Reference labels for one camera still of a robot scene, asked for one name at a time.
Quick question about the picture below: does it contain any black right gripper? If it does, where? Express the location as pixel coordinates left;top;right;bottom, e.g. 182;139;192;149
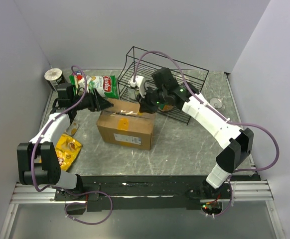
137;85;167;115

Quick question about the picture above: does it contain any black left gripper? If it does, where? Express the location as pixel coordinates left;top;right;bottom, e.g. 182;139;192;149
71;88;114;113

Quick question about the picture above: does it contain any brown cardboard express box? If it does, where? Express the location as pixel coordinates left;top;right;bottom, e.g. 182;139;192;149
96;98;155;150

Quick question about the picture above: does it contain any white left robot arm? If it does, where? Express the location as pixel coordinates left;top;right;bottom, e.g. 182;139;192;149
17;83;113;200

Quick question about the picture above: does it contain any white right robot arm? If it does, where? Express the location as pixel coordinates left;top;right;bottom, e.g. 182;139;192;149
130;68;254;199

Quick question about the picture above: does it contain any green lid jar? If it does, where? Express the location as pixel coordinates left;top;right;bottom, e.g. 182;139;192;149
158;104;173;112

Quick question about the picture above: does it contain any green white chips bag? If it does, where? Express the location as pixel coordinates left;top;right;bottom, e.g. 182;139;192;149
69;74;119;99

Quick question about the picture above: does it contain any silver top tin can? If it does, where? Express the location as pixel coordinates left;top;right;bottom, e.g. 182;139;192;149
209;98;223;109

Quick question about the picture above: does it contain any black can white lid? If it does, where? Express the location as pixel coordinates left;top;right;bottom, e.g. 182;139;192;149
44;68;66;91

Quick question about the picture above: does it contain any yellow chips bag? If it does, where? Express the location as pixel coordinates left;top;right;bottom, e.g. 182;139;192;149
55;134;83;171

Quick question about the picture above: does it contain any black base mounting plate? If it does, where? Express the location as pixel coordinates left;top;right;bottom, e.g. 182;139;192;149
54;174;260;213

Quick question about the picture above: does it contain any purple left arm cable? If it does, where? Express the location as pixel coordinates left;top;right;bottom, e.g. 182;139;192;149
30;65;88;193

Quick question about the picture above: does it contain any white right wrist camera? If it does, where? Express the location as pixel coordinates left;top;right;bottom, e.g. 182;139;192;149
130;75;146;98

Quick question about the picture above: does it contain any black wire basket rack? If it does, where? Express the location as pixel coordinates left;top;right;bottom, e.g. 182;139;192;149
117;46;209;124

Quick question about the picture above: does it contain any aluminium rail frame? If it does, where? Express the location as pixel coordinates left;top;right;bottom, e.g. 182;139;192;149
0;181;286;239

